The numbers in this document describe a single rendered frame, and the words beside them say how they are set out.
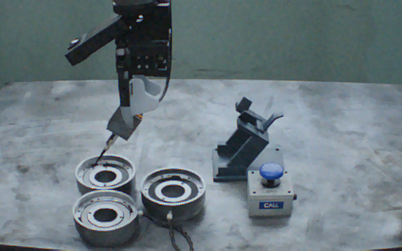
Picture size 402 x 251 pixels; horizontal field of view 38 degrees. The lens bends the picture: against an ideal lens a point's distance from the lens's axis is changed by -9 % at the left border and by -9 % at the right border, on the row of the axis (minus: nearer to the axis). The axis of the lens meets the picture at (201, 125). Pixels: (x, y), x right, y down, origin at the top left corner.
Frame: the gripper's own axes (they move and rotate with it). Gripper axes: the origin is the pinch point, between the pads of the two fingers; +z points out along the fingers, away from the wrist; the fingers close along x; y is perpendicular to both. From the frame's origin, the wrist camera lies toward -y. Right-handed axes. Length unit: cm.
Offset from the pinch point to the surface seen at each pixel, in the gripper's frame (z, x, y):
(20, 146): 13.0, 11.3, -24.3
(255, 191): 8.6, -9.0, 20.4
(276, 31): 45, 154, 43
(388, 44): 48, 154, 95
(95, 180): 10.5, -3.3, -5.9
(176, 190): 11.4, -4.5, 7.9
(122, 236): 10.9, -17.5, 0.1
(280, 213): 12.4, -9.9, 24.6
